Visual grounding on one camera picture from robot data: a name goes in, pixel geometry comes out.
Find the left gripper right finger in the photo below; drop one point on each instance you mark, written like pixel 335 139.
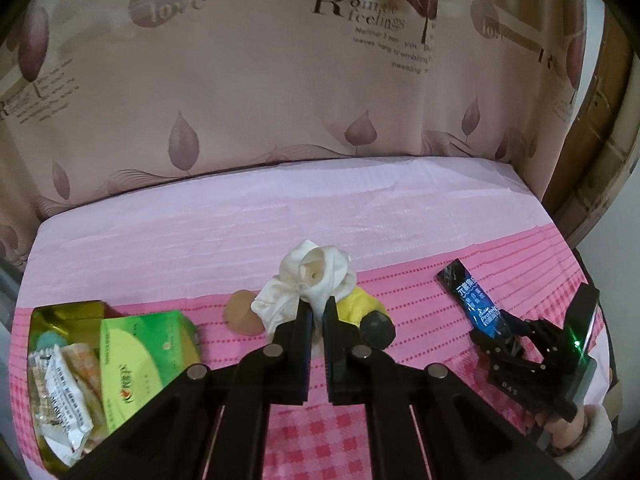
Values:
pixel 346 346

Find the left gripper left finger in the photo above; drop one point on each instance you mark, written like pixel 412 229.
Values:
pixel 280 371

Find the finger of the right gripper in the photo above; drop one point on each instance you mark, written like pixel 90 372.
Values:
pixel 518 327
pixel 500 350

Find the blue black sachet packet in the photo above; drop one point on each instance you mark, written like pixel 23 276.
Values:
pixel 476 304

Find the yellow plush toy white bow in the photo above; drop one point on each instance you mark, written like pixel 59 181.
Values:
pixel 313 274

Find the yellow striped cloth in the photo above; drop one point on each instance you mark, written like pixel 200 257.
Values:
pixel 82 362

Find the white printed wipes packet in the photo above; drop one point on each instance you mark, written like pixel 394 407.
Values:
pixel 62 415

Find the teal fluffy scrunchie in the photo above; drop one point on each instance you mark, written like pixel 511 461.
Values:
pixel 49 339

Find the white fleece sleeve forearm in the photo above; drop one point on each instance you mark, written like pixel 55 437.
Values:
pixel 581 459

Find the person's right hand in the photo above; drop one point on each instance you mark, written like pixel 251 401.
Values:
pixel 564 434

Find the green tissue pack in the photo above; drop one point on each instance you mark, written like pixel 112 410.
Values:
pixel 139 356

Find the pink checkered tablecloth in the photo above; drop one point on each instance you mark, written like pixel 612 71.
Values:
pixel 187 246

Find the gold metal tin box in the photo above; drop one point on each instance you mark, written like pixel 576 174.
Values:
pixel 77 322

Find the beige leaf print curtain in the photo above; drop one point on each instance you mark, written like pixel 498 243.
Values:
pixel 100 97

